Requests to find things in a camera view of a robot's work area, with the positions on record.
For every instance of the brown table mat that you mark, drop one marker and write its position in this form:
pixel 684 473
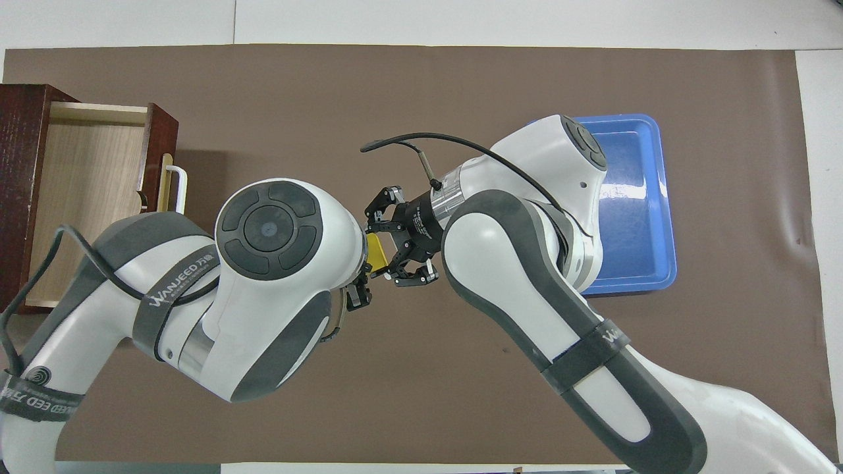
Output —
pixel 395 85

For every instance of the yellow cube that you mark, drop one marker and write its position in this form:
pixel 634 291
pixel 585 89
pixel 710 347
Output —
pixel 375 253

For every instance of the blue plastic tray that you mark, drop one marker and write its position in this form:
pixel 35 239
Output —
pixel 632 197

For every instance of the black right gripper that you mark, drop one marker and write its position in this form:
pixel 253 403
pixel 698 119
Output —
pixel 425 227

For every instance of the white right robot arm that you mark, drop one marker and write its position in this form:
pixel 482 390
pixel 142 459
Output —
pixel 500 250

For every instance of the wooden drawer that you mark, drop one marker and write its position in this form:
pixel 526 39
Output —
pixel 85 171

